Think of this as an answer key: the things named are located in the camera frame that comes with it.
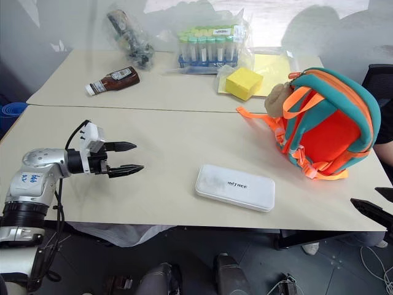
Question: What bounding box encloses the bagged test tube rack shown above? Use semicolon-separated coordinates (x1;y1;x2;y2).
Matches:
159;18;256;76

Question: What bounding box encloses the black plug on floor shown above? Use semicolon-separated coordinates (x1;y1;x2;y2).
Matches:
277;272;299;295

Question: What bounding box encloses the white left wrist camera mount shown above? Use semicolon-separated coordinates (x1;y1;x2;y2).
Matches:
77;122;107;155

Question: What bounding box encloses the white shoe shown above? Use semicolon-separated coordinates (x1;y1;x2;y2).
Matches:
302;242;321;256

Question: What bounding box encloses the white plastic sheet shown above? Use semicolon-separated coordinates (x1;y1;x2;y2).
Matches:
68;222;178;248

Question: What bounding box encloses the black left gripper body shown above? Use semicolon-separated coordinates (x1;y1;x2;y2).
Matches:
87;149;111;178

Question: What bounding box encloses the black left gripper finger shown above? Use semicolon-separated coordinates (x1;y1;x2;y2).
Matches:
107;164;145;179
105;141;138;154

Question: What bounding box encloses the black office chair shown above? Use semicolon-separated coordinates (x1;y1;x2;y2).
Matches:
361;63;393;109

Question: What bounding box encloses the teal and orange backpack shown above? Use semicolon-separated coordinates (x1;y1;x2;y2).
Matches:
235;67;383;182

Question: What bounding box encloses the blue rolled mat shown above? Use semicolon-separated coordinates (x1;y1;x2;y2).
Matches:
0;102;29;132

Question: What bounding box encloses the yellow paper sheet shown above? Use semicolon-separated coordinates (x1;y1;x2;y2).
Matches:
217;53;298;98

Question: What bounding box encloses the white floor cable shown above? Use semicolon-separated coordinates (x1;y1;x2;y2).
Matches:
266;245;393;295

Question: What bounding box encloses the yellow sponge block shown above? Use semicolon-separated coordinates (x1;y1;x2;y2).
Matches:
225;67;265;102

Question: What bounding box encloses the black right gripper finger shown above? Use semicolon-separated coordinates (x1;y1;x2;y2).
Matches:
375;187;393;201
350;198;393;230

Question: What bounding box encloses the black table frame bar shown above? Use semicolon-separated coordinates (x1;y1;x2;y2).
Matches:
273;229;386;251

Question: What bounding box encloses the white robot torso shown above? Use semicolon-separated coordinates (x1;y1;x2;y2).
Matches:
0;245;39;295

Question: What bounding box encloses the person in dark clothes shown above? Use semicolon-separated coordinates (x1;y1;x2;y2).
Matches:
372;101;393;187

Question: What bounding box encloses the white rectangular case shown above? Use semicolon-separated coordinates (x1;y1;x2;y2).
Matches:
195;163;276;213

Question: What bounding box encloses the brown sauce bottle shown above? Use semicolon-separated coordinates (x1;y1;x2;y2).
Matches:
85;66;141;97

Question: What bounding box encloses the clear bag of dark parts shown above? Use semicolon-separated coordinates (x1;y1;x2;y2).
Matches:
105;8;156;72

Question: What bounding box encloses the dark rounded shape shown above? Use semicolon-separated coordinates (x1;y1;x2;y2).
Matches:
137;262;183;295
213;253;251;295

